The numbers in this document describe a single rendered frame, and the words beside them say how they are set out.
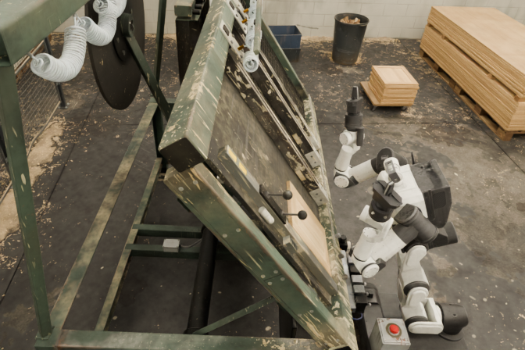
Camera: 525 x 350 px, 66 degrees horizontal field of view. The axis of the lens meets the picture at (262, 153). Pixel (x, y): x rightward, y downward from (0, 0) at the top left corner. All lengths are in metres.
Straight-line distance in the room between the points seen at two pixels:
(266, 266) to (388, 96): 3.97
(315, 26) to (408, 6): 1.59
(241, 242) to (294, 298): 0.36
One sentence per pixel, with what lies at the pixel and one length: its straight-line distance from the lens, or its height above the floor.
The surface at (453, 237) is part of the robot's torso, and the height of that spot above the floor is 1.05.
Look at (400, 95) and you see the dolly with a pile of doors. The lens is 5.26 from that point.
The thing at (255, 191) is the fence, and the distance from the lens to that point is 1.54.
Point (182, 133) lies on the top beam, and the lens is 1.12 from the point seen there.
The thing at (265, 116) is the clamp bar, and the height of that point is 1.48.
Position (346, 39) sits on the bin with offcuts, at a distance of 6.25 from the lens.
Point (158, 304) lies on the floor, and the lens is 3.08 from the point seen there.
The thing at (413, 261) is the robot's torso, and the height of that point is 0.90.
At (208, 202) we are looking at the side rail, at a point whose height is 1.69.
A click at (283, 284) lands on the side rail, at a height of 1.30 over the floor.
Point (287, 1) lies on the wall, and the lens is 7.06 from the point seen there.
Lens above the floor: 2.55
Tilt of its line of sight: 37 degrees down
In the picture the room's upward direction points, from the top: 4 degrees clockwise
